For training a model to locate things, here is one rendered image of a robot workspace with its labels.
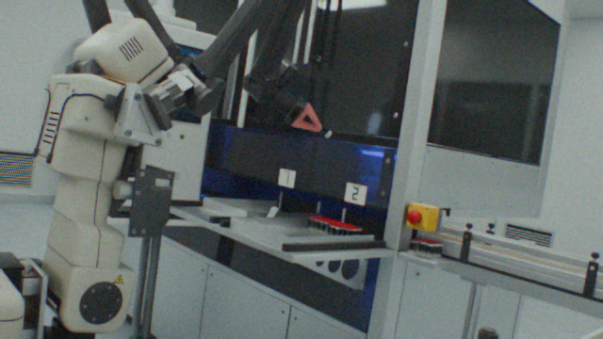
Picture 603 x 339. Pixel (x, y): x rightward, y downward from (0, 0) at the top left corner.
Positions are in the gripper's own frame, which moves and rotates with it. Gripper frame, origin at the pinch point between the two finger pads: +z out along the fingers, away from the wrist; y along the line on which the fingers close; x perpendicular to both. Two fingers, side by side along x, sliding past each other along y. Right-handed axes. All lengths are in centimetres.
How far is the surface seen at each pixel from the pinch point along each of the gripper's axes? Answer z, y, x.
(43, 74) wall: -250, 416, 247
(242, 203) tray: -1, 34, 49
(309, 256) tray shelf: 16.0, -27.5, 21.3
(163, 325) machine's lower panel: 6, 61, 141
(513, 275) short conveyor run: 65, -18, -5
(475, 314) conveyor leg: 69, -12, 13
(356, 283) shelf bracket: 39, -2, 32
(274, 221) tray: 7.7, 2.4, 32.9
